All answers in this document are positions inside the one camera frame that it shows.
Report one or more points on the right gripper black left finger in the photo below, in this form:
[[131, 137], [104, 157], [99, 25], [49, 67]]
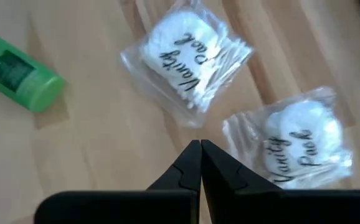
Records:
[[121, 208]]

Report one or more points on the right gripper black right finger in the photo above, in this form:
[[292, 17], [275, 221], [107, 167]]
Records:
[[276, 208]]

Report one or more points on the clear vanity pack bag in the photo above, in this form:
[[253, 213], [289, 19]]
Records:
[[183, 53], [301, 140]]

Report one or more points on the green travel shampoo bottle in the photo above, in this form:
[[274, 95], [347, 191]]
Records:
[[27, 77]]

